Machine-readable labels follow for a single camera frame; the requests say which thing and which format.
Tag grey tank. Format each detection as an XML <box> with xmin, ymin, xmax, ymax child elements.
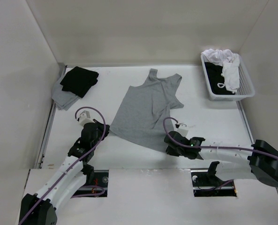
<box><xmin>51</xmin><ymin>75</ymin><xmax>80</xmax><ymax>111</ymax></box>
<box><xmin>110</xmin><ymin>69</ymin><xmax>184</xmax><ymax>152</ymax></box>

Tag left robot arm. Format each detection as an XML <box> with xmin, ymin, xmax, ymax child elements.
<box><xmin>19</xmin><ymin>119</ymin><xmax>110</xmax><ymax>225</ymax></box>

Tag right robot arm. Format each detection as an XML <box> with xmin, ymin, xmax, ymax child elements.
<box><xmin>164</xmin><ymin>131</ymin><xmax>278</xmax><ymax>188</ymax></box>

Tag folded grey tank top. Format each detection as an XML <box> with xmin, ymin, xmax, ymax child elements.
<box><xmin>51</xmin><ymin>75</ymin><xmax>80</xmax><ymax>111</ymax></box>

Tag folded black tank top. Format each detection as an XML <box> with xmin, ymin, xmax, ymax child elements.
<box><xmin>60</xmin><ymin>67</ymin><xmax>99</xmax><ymax>98</ymax></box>

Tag black tank top in basket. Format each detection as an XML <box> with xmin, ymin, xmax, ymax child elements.
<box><xmin>205</xmin><ymin>62</ymin><xmax>234</xmax><ymax>95</ymax></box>

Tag white tank top in basket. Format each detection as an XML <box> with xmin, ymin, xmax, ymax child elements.
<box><xmin>202</xmin><ymin>49</ymin><xmax>240</xmax><ymax>94</ymax></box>

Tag white plastic laundry basket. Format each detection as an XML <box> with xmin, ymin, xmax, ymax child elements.
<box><xmin>200</xmin><ymin>53</ymin><xmax>255</xmax><ymax>101</ymax></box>

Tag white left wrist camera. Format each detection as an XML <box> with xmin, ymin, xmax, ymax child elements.
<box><xmin>77</xmin><ymin>111</ymin><xmax>94</xmax><ymax>126</ymax></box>

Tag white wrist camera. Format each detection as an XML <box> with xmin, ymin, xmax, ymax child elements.
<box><xmin>175</xmin><ymin>123</ymin><xmax>189</xmax><ymax>137</ymax></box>
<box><xmin>77</xmin><ymin>111</ymin><xmax>94</xmax><ymax>126</ymax></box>

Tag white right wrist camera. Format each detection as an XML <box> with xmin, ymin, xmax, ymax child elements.
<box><xmin>175</xmin><ymin>123</ymin><xmax>189</xmax><ymax>137</ymax></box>

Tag left metal table rail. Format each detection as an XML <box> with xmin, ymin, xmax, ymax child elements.
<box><xmin>35</xmin><ymin>62</ymin><xmax>68</xmax><ymax>169</ymax></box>

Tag metal table rail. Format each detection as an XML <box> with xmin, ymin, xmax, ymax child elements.
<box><xmin>35</xmin><ymin>62</ymin><xmax>68</xmax><ymax>169</ymax></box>
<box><xmin>236</xmin><ymin>101</ymin><xmax>255</xmax><ymax>143</ymax></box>

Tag right metal table rail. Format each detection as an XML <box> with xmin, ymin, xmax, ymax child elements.
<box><xmin>236</xmin><ymin>101</ymin><xmax>255</xmax><ymax>143</ymax></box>

